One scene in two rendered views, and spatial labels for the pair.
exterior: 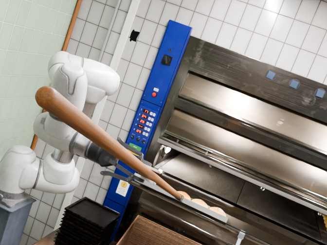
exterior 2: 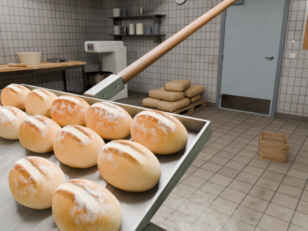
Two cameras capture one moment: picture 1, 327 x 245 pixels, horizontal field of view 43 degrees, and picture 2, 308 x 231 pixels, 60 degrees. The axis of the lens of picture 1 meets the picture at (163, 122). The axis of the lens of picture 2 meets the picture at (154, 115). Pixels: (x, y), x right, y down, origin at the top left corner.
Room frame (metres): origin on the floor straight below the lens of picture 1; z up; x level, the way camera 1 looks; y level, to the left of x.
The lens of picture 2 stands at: (2.62, 0.11, 1.38)
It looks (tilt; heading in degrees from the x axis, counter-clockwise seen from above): 16 degrees down; 204
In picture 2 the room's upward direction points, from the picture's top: straight up
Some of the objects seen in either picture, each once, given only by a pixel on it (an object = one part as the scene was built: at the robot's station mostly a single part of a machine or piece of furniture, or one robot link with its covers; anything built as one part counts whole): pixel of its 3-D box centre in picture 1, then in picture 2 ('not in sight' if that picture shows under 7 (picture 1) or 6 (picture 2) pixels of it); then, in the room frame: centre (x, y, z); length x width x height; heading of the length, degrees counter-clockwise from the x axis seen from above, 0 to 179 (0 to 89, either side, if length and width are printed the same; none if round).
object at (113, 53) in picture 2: not in sight; (104, 71); (-2.49, -3.38, 0.66); 1.00 x 0.66 x 1.32; 167
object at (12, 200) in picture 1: (5, 192); not in sight; (1.96, 0.62, 1.03); 0.22 x 0.18 x 0.06; 168
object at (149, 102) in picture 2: not in sight; (157, 101); (-1.99, -1.85, 0.22); 0.62 x 0.36 x 0.15; 172
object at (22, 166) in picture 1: (18, 167); not in sight; (1.99, 0.60, 1.17); 0.18 x 0.16 x 0.22; 113
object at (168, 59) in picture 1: (167, 56); not in sight; (2.73, 0.13, 1.92); 0.06 x 0.04 x 0.11; 77
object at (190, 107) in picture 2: not in sight; (174, 107); (-2.24, -1.59, 0.07); 1.20 x 0.80 x 0.14; 167
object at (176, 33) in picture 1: (163, 152); not in sight; (3.69, -0.10, 1.07); 1.93 x 0.16 x 2.15; 167
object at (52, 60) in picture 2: not in sight; (57, 60); (-1.74, -4.02, 0.94); 0.32 x 0.30 x 0.07; 77
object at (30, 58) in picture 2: not in sight; (30, 58); (-1.20, -4.18, 1.01); 0.43 x 0.43 x 0.21
